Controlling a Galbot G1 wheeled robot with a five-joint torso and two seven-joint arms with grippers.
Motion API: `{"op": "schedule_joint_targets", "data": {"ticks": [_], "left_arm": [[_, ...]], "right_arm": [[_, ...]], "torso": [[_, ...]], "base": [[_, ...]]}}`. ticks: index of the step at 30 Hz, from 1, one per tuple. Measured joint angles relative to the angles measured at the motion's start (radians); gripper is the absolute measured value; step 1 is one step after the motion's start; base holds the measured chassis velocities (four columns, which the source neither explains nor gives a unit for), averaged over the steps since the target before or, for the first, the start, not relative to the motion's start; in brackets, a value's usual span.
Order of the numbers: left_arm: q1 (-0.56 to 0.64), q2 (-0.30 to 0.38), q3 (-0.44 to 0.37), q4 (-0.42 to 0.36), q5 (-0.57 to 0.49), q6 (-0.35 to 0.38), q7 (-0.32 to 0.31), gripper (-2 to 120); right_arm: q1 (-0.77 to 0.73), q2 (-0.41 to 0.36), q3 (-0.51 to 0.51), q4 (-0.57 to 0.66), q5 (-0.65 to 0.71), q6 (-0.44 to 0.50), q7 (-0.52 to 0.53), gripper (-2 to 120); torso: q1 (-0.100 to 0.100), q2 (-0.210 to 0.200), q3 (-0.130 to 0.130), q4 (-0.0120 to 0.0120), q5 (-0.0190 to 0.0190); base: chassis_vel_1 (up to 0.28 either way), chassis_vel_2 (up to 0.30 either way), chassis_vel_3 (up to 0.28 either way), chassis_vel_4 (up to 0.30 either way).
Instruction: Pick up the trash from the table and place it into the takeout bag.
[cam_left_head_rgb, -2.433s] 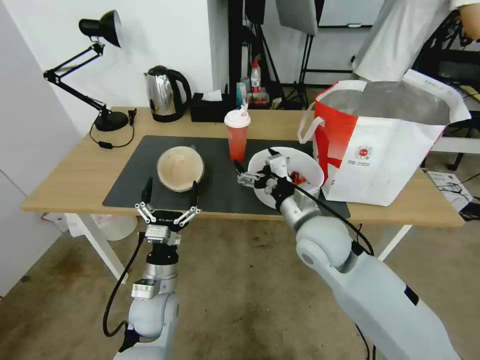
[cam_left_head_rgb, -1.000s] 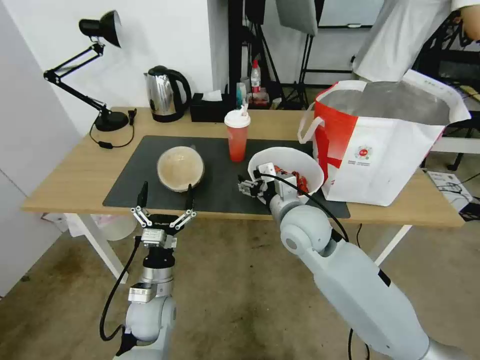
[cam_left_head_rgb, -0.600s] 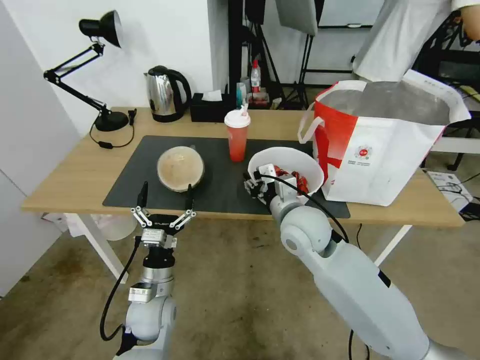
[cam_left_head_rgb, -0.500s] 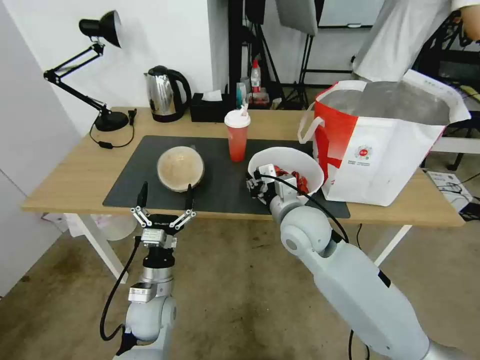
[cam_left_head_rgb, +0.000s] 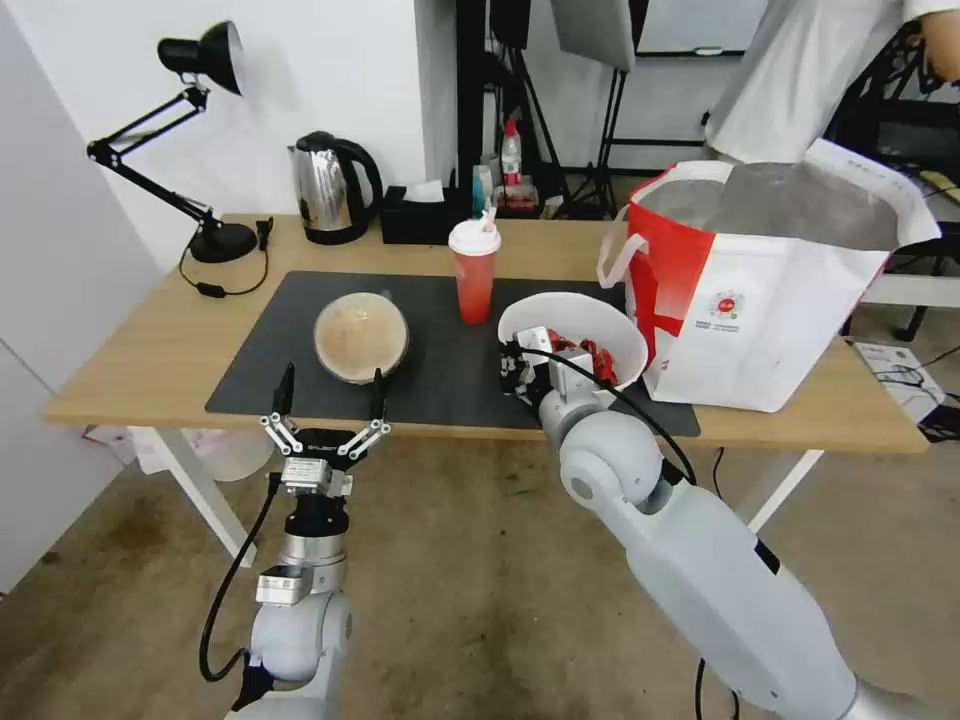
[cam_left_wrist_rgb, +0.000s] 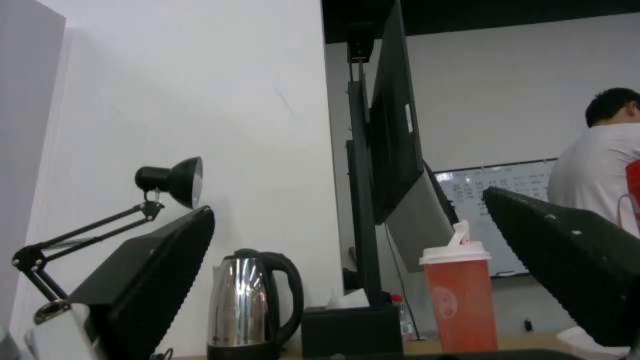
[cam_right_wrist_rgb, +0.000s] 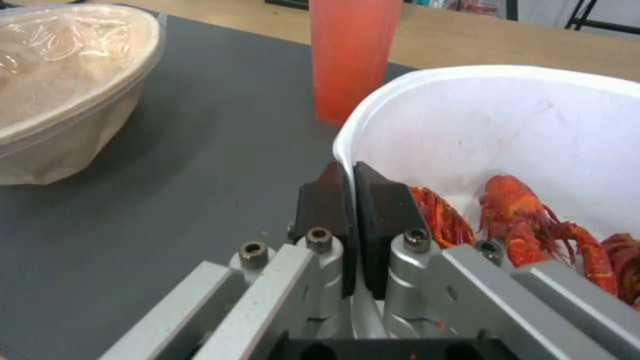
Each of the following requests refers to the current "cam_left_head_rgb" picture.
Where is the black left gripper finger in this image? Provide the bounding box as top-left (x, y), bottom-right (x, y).
top-left (336, 366), bottom-right (394, 461)
top-left (259, 364), bottom-right (300, 457)

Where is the white paper bowl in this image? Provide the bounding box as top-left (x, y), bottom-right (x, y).
top-left (495, 290), bottom-right (649, 396)

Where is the red wrappers trash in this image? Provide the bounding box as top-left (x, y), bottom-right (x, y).
top-left (542, 328), bottom-right (621, 385)

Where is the white and red takeout bag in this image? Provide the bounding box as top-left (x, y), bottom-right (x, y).
top-left (596, 137), bottom-right (943, 415)

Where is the black desk mat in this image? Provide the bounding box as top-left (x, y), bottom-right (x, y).
top-left (203, 269), bottom-right (703, 441)

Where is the white plastic container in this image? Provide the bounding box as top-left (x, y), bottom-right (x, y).
top-left (182, 427), bottom-right (276, 482)

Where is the red drink cup white lid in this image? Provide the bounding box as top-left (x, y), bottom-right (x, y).
top-left (447, 220), bottom-right (503, 326)

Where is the wooden table with white legs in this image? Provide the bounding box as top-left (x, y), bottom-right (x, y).
top-left (40, 212), bottom-right (932, 561)

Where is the teal bottle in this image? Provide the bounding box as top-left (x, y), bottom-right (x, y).
top-left (470, 162), bottom-right (497, 220)

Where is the black tissue box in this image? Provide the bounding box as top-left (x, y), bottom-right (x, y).
top-left (377, 184), bottom-right (461, 247)

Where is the black desk lamp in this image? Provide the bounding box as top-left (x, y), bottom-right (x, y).
top-left (85, 19), bottom-right (261, 265)

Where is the clear bottle with red cap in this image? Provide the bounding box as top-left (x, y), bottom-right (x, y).
top-left (500, 117), bottom-right (527, 190)

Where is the steel electric kettle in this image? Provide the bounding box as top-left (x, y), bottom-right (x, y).
top-left (285, 130), bottom-right (385, 246)

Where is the black light stand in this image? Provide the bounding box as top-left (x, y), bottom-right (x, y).
top-left (577, 65), bottom-right (633, 219)

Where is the grey softbox light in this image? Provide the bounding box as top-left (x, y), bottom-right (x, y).
top-left (548, 0), bottom-right (640, 73)

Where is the white printed cardboard box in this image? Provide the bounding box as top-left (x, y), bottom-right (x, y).
top-left (853, 340), bottom-right (948, 423)

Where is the person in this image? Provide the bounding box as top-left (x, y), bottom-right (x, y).
top-left (704, 0), bottom-right (960, 163)

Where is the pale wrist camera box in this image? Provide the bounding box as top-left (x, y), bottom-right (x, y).
top-left (279, 458), bottom-right (337, 497)

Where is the black lamp cable with switch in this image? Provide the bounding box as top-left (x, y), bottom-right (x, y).
top-left (177, 216), bottom-right (276, 301)

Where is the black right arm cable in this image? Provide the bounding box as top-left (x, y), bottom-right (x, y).
top-left (513, 345), bottom-right (696, 490)

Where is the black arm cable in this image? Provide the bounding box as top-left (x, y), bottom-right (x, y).
top-left (513, 345), bottom-right (696, 490)
top-left (197, 472), bottom-right (283, 685)

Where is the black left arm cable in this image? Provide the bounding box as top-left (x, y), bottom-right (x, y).
top-left (197, 472), bottom-right (283, 685)

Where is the black metal shelf frame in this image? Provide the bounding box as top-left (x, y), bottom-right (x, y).
top-left (455, 0), bottom-right (573, 220)

